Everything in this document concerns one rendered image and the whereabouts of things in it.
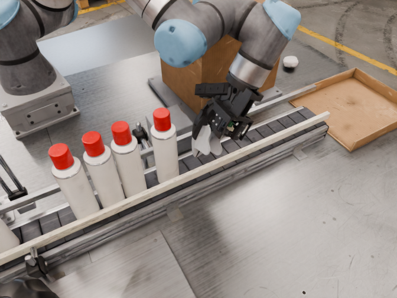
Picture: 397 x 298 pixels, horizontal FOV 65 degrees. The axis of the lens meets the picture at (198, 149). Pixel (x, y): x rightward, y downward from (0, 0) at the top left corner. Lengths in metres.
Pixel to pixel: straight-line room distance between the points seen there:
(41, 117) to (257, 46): 0.67
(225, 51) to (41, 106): 0.55
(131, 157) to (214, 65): 0.37
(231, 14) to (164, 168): 0.33
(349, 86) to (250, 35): 0.67
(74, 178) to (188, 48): 0.30
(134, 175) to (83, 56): 0.79
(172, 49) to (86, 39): 0.98
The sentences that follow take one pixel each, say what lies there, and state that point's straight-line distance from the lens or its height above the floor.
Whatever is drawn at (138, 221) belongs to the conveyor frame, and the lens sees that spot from 0.72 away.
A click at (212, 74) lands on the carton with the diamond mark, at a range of 0.87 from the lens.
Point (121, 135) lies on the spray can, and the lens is 0.58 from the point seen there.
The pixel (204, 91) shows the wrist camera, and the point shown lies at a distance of 0.70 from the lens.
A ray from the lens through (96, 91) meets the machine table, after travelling 1.14.
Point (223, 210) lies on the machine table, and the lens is 0.75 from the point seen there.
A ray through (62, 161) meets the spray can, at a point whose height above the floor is 1.07.
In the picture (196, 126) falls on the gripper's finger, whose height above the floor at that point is 1.02.
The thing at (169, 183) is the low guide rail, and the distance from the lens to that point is 0.69.
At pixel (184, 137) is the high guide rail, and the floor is 0.96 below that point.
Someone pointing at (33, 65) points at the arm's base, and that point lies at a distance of 1.00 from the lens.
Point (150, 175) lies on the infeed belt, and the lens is 0.76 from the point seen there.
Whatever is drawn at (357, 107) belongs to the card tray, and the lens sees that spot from 1.13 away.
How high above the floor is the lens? 1.47
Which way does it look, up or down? 47 degrees down
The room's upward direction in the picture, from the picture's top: straight up
